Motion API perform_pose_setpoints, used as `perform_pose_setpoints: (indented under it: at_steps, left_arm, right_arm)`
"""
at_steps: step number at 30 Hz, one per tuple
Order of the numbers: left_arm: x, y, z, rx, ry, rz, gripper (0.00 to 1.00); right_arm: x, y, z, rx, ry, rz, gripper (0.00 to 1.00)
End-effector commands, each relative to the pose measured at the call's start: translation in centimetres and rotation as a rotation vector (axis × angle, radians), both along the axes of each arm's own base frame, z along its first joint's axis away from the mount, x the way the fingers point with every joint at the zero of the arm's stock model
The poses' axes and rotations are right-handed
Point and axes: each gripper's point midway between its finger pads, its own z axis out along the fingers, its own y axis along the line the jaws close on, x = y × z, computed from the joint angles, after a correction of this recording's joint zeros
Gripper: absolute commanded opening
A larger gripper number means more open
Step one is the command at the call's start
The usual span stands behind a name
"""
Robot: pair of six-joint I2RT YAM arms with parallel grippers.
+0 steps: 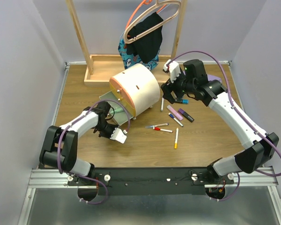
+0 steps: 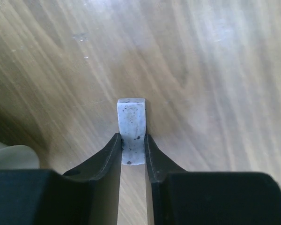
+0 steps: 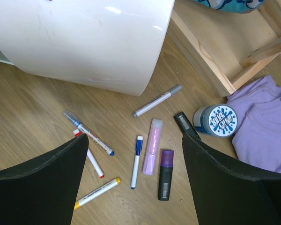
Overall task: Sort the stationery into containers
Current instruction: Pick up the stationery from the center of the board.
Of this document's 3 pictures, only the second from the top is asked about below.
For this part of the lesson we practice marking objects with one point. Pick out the white grey eraser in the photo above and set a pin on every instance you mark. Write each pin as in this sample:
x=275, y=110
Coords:
x=132, y=128

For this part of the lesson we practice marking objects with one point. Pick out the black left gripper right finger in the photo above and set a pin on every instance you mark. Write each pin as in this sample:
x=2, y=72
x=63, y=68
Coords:
x=177, y=197

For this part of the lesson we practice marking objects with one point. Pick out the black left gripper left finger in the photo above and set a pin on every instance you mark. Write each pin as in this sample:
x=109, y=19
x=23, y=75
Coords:
x=87, y=194

